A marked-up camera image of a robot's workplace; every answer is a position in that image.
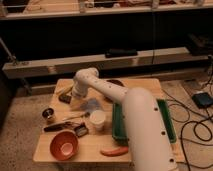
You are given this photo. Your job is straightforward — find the wooden stick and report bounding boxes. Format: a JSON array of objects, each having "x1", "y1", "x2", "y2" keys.
[{"x1": 55, "y1": 86, "x2": 72, "y2": 94}]

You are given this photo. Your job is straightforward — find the orange carrot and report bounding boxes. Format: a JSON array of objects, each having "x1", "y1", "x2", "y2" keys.
[{"x1": 100, "y1": 146, "x2": 128, "y2": 157}]

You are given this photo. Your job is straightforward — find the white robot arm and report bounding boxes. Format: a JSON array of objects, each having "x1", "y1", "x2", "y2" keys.
[{"x1": 72, "y1": 68, "x2": 177, "y2": 171}]

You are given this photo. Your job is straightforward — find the orange bowl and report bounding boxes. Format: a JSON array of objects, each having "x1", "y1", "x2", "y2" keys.
[{"x1": 50, "y1": 131, "x2": 78, "y2": 161}]

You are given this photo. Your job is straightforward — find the black floor cables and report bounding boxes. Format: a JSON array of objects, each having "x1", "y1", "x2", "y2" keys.
[{"x1": 163, "y1": 88, "x2": 213, "y2": 171}]

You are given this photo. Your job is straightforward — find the black object on shelf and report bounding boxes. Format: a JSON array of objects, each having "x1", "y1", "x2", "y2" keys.
[{"x1": 105, "y1": 49, "x2": 137, "y2": 58}]

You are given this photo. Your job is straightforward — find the white paper cup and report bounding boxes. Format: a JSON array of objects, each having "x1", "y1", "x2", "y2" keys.
[{"x1": 89, "y1": 110, "x2": 106, "y2": 131}]

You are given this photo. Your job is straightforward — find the wooden shelf rack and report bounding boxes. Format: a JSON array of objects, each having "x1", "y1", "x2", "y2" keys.
[{"x1": 0, "y1": 3, "x2": 213, "y2": 79}]

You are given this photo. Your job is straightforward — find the black power adapter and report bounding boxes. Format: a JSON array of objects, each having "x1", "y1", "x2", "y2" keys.
[{"x1": 192, "y1": 92, "x2": 213, "y2": 108}]

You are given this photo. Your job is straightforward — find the black eraser block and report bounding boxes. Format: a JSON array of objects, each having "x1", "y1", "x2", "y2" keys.
[{"x1": 59, "y1": 94, "x2": 72, "y2": 104}]

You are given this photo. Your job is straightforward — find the purple bowl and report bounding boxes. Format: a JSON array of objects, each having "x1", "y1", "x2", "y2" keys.
[{"x1": 105, "y1": 79, "x2": 124, "y2": 103}]

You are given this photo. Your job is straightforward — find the black handled scissors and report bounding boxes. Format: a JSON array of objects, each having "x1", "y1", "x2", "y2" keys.
[{"x1": 43, "y1": 121, "x2": 81, "y2": 132}]

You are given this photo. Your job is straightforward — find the green plastic tray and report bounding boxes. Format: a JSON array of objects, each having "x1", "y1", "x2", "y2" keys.
[{"x1": 112, "y1": 99, "x2": 177, "y2": 143}]

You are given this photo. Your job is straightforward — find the spoon with dark tip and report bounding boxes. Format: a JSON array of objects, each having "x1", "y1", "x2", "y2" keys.
[{"x1": 62, "y1": 112, "x2": 90, "y2": 121}]

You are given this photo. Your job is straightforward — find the clear crumpled plastic bag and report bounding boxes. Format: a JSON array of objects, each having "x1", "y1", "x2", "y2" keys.
[{"x1": 81, "y1": 98, "x2": 101, "y2": 113}]

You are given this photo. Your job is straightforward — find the small metal cup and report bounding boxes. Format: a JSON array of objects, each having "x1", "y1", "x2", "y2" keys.
[{"x1": 42, "y1": 108, "x2": 55, "y2": 123}]

